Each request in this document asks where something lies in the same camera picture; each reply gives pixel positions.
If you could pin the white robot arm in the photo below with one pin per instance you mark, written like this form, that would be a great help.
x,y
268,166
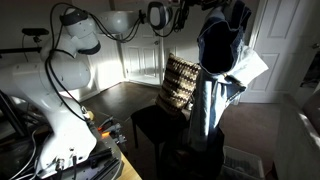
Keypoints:
x,y
41,84

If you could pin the black mesh laundry hamper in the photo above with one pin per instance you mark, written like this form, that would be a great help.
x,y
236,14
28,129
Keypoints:
x,y
179,162

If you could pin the orange black clamp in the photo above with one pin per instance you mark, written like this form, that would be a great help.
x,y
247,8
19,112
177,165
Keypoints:
x,y
109,128

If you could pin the white interior door right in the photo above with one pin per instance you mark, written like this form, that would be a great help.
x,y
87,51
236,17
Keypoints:
x,y
286,35

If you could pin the black camera on stand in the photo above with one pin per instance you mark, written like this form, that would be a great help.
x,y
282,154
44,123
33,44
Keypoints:
x,y
35,31

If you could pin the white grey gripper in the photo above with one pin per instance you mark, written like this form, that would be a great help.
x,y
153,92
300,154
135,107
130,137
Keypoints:
x,y
204,4

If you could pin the brown cream crochet pillow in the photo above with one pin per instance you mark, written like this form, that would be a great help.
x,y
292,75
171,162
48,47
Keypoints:
x,y
178,84

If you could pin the white plastic laundry basket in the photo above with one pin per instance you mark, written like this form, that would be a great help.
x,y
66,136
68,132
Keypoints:
x,y
241,165

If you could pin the white panel door centre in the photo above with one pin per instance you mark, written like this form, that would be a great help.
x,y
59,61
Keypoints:
x,y
140,55

